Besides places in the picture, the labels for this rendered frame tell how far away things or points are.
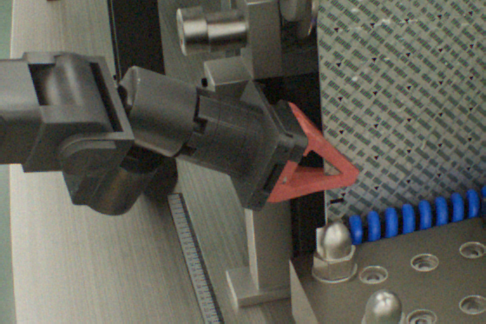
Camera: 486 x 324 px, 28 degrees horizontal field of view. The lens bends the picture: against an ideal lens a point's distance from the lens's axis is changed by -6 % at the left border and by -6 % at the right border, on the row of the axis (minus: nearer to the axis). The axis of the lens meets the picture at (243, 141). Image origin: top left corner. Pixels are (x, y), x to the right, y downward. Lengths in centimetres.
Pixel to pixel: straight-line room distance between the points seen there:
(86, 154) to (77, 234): 42
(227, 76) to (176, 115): 13
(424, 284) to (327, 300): 8
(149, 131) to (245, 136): 7
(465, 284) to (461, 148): 14
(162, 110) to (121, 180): 7
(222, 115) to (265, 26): 11
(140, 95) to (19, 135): 10
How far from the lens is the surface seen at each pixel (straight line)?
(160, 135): 74
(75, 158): 70
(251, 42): 84
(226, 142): 75
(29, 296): 103
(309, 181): 81
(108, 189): 79
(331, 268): 77
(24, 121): 68
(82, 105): 70
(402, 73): 80
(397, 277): 78
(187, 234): 108
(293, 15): 78
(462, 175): 87
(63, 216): 114
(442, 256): 80
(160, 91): 74
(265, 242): 94
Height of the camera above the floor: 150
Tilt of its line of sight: 29 degrees down
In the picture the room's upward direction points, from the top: 5 degrees counter-clockwise
